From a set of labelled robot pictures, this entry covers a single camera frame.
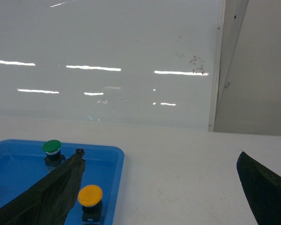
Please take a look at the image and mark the yellow push button switch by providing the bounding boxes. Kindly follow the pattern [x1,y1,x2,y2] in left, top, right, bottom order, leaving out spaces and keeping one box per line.
[77,185,103,225]

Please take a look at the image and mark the white glossy back panel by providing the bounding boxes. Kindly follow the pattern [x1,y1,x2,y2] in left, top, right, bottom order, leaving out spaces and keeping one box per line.
[0,0,225,130]

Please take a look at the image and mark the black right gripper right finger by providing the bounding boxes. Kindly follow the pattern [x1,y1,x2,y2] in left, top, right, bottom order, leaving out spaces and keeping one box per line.
[237,152,281,225]

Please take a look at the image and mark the blue plastic tray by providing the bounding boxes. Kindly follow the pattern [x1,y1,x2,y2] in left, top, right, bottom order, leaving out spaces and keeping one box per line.
[0,140,124,225]

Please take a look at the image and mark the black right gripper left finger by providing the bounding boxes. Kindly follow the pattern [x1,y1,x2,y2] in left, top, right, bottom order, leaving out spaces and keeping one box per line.
[0,149,85,225]

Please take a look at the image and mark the green push button switch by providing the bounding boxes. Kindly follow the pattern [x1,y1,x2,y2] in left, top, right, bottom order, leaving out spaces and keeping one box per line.
[42,140,66,168]

